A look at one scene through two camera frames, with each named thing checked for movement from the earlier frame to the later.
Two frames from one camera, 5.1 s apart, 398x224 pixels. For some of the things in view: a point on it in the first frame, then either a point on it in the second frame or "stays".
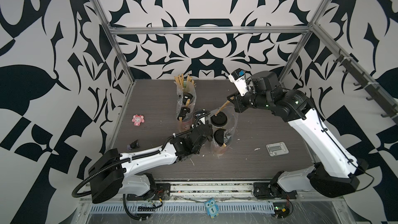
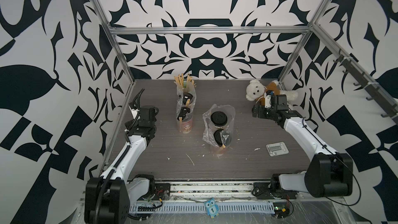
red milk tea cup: (186, 124) stays
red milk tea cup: (186, 96) stays
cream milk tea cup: (219, 120) stays
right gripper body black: (249, 100) -> (264, 112)
